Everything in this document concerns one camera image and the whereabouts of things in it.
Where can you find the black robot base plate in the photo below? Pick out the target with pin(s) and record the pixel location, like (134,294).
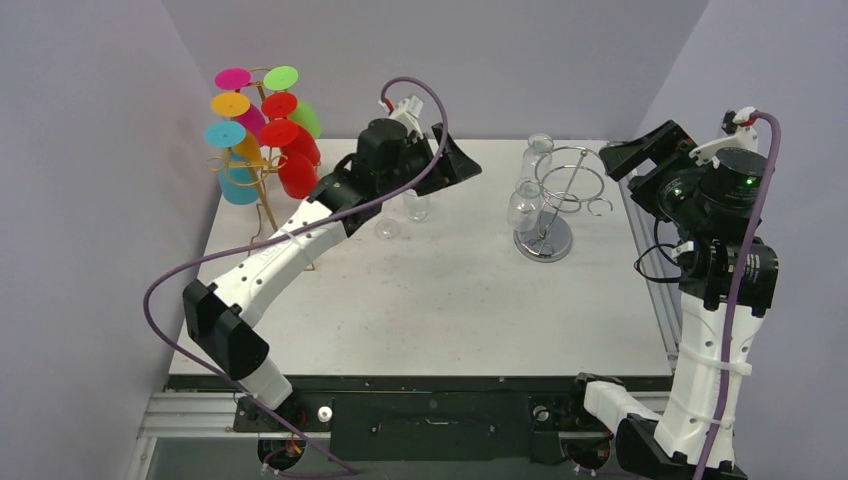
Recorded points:
(436,418)

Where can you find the red upper plastic wine glass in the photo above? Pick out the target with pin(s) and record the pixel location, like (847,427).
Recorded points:
(289,137)

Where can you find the clear glass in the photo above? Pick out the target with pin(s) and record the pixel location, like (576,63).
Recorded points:
(416,206)
(537,157)
(525,205)

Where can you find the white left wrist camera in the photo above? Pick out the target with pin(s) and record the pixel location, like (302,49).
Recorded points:
(407,112)

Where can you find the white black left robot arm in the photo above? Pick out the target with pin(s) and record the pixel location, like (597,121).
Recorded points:
(221,315)

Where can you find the clear champagne flute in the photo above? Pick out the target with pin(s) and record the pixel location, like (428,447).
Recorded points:
(386,226)

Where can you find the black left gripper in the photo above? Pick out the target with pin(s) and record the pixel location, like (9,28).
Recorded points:
(451,168)

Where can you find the gold wire glass rack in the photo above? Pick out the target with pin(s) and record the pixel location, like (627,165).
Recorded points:
(267,168)

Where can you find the aluminium rail right side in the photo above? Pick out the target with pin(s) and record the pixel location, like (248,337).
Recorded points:
(664,297)

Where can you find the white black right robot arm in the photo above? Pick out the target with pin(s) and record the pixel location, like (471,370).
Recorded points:
(713,194)

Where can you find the red lower plastic wine glass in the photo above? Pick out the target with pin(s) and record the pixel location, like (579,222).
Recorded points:
(297,175)

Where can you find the chrome round glass rack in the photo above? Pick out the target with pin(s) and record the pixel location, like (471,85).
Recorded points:
(551,238)

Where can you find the green plastic wine glass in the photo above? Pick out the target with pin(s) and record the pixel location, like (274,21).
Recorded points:
(282,103)

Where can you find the red plastic wine glass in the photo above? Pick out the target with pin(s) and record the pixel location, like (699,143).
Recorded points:
(297,175)
(289,137)

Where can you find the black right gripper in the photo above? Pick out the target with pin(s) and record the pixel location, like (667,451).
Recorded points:
(650,158)

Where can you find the magenta plastic wine glass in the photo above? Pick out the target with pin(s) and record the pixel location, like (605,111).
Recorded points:
(233,103)

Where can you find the cyan plastic wine glass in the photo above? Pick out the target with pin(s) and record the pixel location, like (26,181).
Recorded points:
(235,182)

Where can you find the orange plastic wine glass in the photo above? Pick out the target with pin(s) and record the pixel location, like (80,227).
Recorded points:
(228,134)

